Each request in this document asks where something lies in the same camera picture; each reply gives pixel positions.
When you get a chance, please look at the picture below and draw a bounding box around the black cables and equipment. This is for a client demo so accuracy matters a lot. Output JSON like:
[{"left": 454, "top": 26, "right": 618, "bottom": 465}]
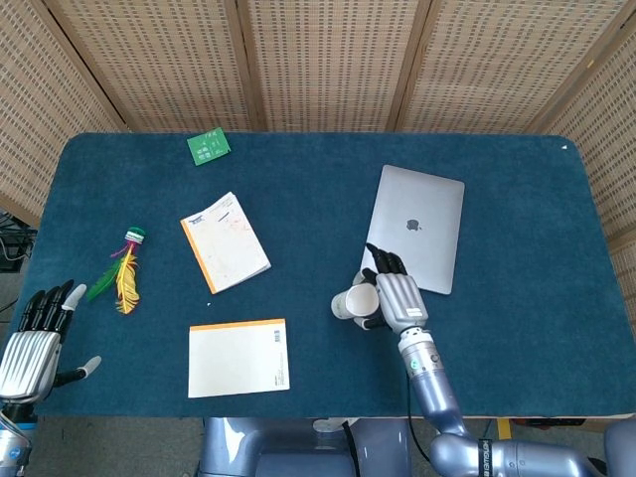
[{"left": 0, "top": 211, "right": 37, "bottom": 272}]

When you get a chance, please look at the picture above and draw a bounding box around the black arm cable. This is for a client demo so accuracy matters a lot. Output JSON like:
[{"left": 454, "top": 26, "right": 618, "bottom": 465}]
[{"left": 405, "top": 372, "right": 434, "bottom": 464}]

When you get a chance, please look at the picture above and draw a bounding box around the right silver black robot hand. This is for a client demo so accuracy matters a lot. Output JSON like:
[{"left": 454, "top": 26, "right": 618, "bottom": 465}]
[{"left": 351, "top": 242, "right": 430, "bottom": 335}]

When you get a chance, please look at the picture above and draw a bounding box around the green printed card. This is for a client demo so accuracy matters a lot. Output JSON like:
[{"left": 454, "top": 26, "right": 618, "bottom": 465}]
[{"left": 186, "top": 127, "right": 232, "bottom": 166}]

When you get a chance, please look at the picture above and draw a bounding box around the blue felt table cover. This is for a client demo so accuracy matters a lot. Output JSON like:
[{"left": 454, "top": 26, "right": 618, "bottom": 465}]
[{"left": 0, "top": 131, "right": 628, "bottom": 419}]

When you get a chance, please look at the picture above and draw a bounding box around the grey closed laptop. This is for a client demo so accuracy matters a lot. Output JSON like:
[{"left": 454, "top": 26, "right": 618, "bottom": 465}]
[{"left": 361, "top": 164, "right": 466, "bottom": 296}]

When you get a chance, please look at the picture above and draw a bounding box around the blue-grey robot torso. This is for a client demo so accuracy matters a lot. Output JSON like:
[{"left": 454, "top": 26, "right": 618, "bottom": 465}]
[{"left": 198, "top": 416, "right": 413, "bottom": 477}]

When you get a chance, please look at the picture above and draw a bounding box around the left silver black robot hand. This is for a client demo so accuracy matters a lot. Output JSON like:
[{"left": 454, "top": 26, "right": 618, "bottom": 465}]
[{"left": 0, "top": 279, "right": 102, "bottom": 404}]

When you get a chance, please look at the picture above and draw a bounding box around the worn notebook orange spine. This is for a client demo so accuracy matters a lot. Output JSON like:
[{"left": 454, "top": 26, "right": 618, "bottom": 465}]
[{"left": 179, "top": 191, "right": 272, "bottom": 295}]

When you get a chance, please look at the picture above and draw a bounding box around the large notepad orange strip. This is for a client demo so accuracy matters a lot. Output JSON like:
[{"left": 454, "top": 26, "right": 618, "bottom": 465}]
[{"left": 187, "top": 318, "right": 291, "bottom": 399}]

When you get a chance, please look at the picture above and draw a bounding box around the white paper cup green print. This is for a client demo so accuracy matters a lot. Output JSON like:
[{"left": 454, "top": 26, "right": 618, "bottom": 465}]
[{"left": 331, "top": 283, "right": 382, "bottom": 320}]

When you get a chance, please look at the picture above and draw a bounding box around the colourful feather shuttlecock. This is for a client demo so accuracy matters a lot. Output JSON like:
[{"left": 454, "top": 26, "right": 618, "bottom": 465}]
[{"left": 85, "top": 227, "right": 148, "bottom": 316}]

